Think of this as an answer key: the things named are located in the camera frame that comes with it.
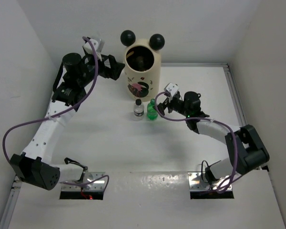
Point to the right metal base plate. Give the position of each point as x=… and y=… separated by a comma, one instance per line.
x=196, y=184

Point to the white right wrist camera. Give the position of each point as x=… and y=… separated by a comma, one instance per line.
x=171, y=90

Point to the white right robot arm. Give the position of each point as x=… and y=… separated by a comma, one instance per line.
x=246, y=150

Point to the cream bin with black ears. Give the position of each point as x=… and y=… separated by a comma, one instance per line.
x=142, y=59

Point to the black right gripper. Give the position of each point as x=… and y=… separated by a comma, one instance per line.
x=171, y=101

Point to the blue label clear bottle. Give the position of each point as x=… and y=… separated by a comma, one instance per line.
x=138, y=110

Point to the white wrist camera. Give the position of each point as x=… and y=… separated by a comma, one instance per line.
x=97, y=44
x=171, y=90

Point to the green plastic bottle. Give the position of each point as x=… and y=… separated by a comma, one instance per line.
x=152, y=114

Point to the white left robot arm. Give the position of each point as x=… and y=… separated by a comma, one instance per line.
x=33, y=166

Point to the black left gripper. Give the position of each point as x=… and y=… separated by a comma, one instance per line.
x=115, y=67

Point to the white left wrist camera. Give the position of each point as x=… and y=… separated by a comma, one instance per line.
x=97, y=44

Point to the metal base plate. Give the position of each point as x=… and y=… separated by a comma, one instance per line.
x=196, y=184
x=92, y=180

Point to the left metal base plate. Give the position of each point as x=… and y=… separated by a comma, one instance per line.
x=92, y=180

